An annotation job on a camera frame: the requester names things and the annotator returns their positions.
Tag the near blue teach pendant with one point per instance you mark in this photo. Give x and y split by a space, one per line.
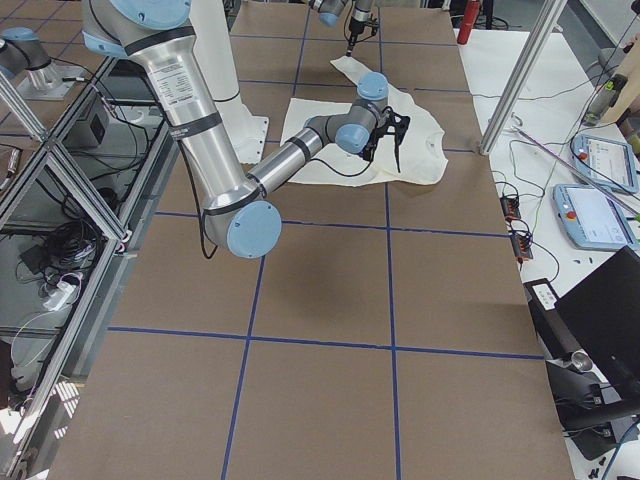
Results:
591 220

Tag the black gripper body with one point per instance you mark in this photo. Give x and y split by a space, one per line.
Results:
356 25
395 141

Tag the black box with white label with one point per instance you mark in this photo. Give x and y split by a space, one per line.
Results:
556 336

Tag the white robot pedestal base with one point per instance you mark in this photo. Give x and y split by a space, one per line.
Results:
213 53

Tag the grey robot mounting base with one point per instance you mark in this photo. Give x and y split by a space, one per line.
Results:
46 80

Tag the red bottle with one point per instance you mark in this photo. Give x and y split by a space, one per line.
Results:
468 21

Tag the seated person beige clothes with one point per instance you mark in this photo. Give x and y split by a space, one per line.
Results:
625 111

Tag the far blue teach pendant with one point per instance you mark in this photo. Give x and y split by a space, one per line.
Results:
606 162

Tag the black monitor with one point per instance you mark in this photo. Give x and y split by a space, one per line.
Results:
602 313

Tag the near orange black connector box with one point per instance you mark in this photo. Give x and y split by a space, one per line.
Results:
521 246

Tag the aluminium frame post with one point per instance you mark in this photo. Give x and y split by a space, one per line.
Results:
536 40

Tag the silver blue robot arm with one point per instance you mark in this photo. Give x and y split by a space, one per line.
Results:
160 37
330 11

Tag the white power strip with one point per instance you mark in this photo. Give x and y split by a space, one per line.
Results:
63 294

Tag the far orange black connector box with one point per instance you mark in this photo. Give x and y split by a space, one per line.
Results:
510 208

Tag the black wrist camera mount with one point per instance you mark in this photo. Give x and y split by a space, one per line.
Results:
374 25
395 125

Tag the blue teach pendant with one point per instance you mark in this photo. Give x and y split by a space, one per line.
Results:
606 162
591 220

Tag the aluminium table side frame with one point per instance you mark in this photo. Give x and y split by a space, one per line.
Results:
80 181

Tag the orange black connector box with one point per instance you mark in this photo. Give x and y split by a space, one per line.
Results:
510 208
521 246

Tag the cream long sleeve cat shirt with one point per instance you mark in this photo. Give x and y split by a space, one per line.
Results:
422 159

